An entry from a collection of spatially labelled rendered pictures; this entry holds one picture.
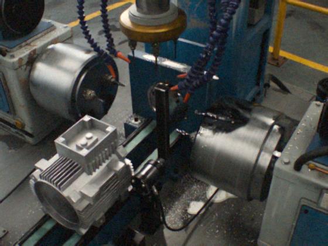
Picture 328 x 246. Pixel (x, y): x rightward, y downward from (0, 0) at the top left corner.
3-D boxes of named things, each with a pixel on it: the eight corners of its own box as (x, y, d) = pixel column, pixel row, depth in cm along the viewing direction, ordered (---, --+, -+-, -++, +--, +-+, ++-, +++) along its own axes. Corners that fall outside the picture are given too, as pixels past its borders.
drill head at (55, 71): (59, 78, 163) (48, 21, 147) (131, 106, 146) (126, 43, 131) (12, 110, 147) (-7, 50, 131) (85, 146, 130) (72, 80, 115)
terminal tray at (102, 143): (89, 135, 110) (85, 114, 106) (120, 149, 105) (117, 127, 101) (58, 161, 102) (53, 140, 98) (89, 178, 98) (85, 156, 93)
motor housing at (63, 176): (86, 168, 122) (75, 119, 110) (137, 195, 113) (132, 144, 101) (38, 212, 109) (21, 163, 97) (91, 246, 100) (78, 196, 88)
